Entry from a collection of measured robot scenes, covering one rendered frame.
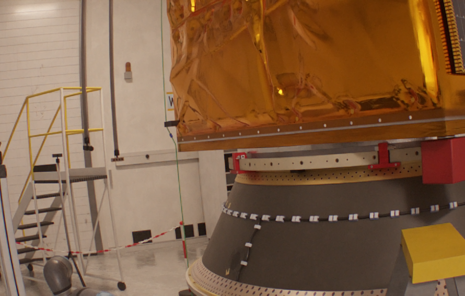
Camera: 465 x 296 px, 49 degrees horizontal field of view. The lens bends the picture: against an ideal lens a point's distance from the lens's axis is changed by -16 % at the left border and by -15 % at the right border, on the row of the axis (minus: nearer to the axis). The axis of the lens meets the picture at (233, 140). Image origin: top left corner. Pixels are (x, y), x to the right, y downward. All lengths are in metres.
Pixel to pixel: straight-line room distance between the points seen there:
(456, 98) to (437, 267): 0.75
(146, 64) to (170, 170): 1.91
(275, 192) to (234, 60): 0.64
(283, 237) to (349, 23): 0.83
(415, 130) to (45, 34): 8.45
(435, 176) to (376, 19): 0.54
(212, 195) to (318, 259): 7.99
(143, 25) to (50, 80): 2.09
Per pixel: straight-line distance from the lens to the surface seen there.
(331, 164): 2.11
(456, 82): 1.76
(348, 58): 1.94
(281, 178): 2.30
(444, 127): 1.69
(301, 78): 2.19
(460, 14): 1.79
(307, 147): 2.21
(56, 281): 2.28
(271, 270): 2.17
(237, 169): 2.52
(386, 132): 1.88
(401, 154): 2.04
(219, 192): 9.79
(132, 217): 10.07
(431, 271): 1.13
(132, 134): 10.06
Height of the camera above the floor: 1.80
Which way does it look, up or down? level
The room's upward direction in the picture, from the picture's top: 5 degrees counter-clockwise
